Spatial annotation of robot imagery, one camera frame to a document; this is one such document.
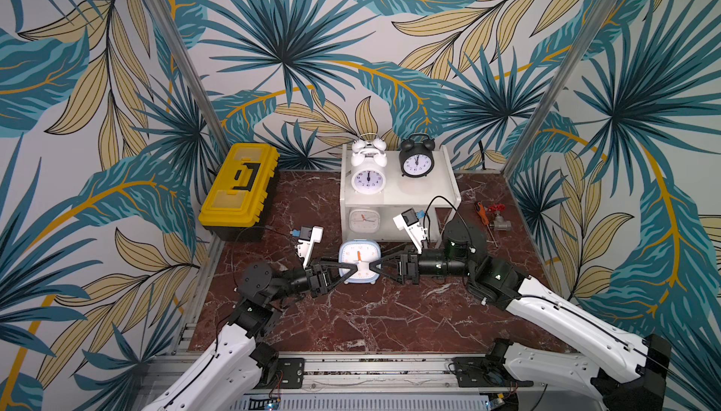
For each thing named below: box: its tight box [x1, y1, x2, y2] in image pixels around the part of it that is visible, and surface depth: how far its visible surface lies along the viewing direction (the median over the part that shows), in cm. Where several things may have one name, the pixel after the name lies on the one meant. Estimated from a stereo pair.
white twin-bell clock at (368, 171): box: [351, 148, 388, 196], surface depth 67 cm
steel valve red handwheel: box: [487, 202, 512, 231], surface depth 103 cm
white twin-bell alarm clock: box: [351, 137, 387, 153], surface depth 69 cm
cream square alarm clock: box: [348, 209, 382, 234], surface depth 81 cm
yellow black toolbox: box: [198, 142, 281, 243], surface depth 94 cm
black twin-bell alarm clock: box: [398, 132, 436, 179], surface depth 71 cm
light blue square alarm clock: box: [337, 239, 382, 285], surface depth 61 cm
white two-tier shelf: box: [339, 143, 462, 243], surface depth 73 cm
